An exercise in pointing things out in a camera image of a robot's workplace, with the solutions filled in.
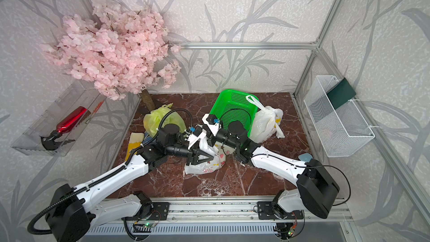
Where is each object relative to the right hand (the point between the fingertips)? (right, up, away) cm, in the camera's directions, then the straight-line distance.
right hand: (199, 124), depth 71 cm
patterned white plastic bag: (+33, -1, +16) cm, 37 cm away
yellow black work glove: (-40, -12, +23) cm, 47 cm away
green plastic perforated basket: (+18, +8, +42) cm, 46 cm away
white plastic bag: (+9, -12, 0) cm, 15 cm away
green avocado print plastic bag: (-24, +1, +16) cm, 29 cm away
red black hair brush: (-51, -5, -13) cm, 53 cm away
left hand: (+5, -13, -4) cm, 15 cm away
